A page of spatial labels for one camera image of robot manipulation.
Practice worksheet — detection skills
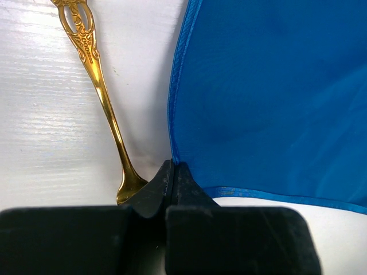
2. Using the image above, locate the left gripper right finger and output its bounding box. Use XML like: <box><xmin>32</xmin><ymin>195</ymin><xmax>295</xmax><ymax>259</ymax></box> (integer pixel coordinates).
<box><xmin>165</xmin><ymin>163</ymin><xmax>321</xmax><ymax>274</ymax></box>

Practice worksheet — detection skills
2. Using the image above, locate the blue cloth napkin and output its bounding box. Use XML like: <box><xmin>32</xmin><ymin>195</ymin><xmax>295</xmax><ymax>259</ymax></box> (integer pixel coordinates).
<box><xmin>167</xmin><ymin>1</ymin><xmax>366</xmax><ymax>214</ymax></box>

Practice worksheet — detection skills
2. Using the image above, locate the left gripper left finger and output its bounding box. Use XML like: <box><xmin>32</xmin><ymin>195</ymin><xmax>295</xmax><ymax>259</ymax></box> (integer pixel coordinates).
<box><xmin>1</xmin><ymin>160</ymin><xmax>174</xmax><ymax>274</ymax></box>

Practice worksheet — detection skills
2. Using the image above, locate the gold ornate fork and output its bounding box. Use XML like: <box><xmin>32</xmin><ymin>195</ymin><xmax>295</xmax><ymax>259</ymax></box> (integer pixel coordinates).
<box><xmin>52</xmin><ymin>0</ymin><xmax>148</xmax><ymax>205</ymax></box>

